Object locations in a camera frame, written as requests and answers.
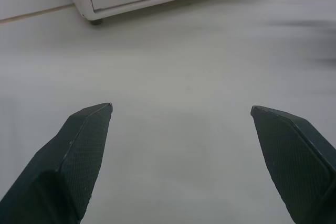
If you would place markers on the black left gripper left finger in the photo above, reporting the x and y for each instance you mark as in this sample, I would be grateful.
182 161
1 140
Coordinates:
68 161

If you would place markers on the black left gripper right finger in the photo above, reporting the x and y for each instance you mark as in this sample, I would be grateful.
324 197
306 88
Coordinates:
291 161

